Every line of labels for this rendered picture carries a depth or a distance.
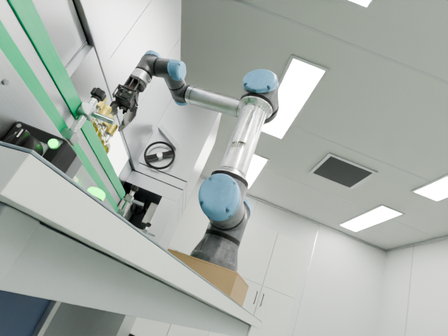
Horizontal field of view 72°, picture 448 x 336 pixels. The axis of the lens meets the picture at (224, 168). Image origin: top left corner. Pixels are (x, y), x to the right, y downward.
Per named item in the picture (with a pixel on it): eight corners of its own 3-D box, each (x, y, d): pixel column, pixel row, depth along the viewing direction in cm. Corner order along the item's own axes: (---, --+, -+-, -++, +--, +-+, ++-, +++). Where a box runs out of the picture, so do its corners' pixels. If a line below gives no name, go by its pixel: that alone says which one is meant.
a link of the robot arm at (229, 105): (284, 117, 123) (183, 89, 141) (283, 99, 113) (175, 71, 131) (273, 140, 119) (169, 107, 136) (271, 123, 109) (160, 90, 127)
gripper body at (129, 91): (110, 95, 111) (126, 71, 116) (115, 109, 119) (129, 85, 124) (129, 103, 111) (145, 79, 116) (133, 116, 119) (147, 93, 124)
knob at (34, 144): (0, 160, 41) (-15, 149, 38) (21, 133, 43) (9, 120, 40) (31, 173, 41) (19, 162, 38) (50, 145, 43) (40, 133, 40)
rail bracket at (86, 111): (62, 145, 61) (97, 94, 67) (96, 159, 61) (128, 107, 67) (55, 135, 58) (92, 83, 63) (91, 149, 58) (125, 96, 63)
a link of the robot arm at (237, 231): (243, 247, 101) (255, 210, 107) (237, 235, 90) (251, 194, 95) (209, 237, 105) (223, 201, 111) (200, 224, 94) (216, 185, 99)
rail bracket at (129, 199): (94, 205, 116) (111, 177, 121) (135, 222, 116) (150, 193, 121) (92, 203, 113) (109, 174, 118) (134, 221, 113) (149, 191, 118)
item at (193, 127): (138, 209, 270) (179, 128, 307) (177, 225, 269) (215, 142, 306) (125, 181, 206) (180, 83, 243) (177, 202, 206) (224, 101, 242)
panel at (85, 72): (97, 205, 173) (125, 155, 187) (101, 207, 173) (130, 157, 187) (23, 121, 91) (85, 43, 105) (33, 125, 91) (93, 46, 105)
